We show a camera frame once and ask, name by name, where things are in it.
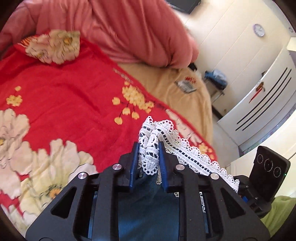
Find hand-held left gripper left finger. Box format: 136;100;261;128
25;142;139;241

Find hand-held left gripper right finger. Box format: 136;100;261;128
158;141;271;241

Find blue pants with white lace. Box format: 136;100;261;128
118;116;240;239

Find green cloth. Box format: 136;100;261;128
261;196;296;237

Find white striped cabinet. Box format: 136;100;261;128
216;44;296;149

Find red hanging ornament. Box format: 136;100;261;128
248;82;265;103

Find small dark packet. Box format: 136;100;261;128
174;75;198;94

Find small stool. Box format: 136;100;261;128
209;88;226;105

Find red floral blanket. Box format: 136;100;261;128
0;29;219;234

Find pink quilt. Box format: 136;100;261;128
0;0;200;70

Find black television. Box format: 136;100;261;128
165;0;201;14

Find round wall clock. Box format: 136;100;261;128
253;23;265;37

